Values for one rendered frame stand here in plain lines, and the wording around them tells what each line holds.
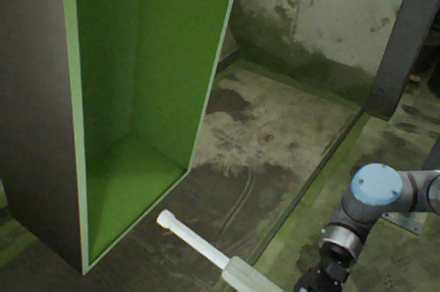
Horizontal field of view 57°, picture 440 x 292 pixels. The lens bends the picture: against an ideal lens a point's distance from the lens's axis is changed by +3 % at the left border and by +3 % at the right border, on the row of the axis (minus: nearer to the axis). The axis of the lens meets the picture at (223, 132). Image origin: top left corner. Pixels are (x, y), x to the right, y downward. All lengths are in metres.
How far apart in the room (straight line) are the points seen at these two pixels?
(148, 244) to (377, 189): 1.38
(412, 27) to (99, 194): 2.05
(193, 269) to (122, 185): 0.55
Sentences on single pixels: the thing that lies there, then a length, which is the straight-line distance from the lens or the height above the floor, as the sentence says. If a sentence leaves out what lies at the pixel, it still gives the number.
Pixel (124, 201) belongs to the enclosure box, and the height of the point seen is 0.48.
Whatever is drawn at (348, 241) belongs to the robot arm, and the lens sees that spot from 0.97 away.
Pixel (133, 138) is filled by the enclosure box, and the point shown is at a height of 0.52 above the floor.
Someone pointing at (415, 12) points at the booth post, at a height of 0.79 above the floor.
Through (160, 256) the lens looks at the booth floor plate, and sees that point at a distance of 2.01.
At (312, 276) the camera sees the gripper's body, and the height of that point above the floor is 0.95.
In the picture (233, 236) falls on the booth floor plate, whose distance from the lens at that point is 2.07.
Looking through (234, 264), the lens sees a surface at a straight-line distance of 0.85.
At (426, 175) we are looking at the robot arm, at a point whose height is 1.11.
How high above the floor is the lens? 1.72
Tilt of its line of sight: 39 degrees down
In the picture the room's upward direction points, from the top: 3 degrees clockwise
